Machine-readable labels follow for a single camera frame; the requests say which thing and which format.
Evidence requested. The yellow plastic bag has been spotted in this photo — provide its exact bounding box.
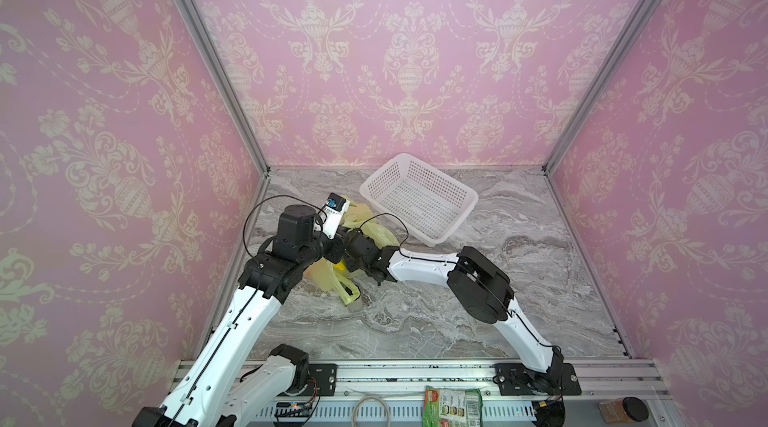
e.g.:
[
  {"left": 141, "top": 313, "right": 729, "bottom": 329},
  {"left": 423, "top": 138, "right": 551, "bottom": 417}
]
[{"left": 304, "top": 197, "right": 399, "bottom": 306}]

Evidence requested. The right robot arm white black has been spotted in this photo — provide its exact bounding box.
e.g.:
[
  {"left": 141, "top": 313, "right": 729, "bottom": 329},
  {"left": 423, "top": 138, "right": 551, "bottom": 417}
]
[{"left": 343, "top": 228, "right": 564, "bottom": 395}]

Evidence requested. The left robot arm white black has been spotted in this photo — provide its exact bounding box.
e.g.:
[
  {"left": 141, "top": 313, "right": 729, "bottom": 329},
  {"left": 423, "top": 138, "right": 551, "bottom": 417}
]
[{"left": 133, "top": 194, "right": 349, "bottom": 426}]

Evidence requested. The white plastic basket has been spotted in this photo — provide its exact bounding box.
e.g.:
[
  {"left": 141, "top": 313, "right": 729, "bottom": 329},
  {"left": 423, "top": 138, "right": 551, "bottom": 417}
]
[{"left": 359, "top": 153, "right": 479, "bottom": 247}]

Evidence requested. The green snack packet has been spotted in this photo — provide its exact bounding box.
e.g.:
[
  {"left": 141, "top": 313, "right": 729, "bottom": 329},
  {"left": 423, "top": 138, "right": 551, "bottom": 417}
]
[{"left": 422, "top": 387, "right": 482, "bottom": 427}]

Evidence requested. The brown jar black lid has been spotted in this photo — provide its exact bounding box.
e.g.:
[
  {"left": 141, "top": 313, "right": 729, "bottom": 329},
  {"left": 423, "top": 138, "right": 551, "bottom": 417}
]
[{"left": 598, "top": 397, "right": 650, "bottom": 424}]

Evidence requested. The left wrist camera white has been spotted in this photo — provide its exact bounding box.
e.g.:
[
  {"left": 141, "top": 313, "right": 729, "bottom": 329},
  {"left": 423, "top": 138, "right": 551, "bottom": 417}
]
[{"left": 322, "top": 193, "right": 349, "bottom": 240}]

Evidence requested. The left camera black cable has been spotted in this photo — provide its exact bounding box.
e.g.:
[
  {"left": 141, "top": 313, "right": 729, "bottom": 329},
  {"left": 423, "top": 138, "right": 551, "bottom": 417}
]
[{"left": 241, "top": 194, "right": 328, "bottom": 260}]

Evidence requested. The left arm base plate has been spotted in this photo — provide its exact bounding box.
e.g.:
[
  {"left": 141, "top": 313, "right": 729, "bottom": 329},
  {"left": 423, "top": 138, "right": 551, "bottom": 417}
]
[{"left": 280, "top": 363, "right": 338, "bottom": 397}]

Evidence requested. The grey coiled cable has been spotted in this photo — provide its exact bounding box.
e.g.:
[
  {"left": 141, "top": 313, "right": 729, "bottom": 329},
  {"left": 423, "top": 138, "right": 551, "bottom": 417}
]
[{"left": 350, "top": 395, "right": 392, "bottom": 427}]

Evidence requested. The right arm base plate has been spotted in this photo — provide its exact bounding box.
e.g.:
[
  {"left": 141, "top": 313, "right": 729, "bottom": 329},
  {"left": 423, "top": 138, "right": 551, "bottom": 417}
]
[{"left": 493, "top": 363, "right": 582, "bottom": 397}]

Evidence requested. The aluminium front rail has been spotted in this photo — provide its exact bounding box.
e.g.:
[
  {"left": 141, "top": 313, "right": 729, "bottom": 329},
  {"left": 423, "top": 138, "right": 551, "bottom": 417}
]
[{"left": 317, "top": 357, "right": 671, "bottom": 400}]

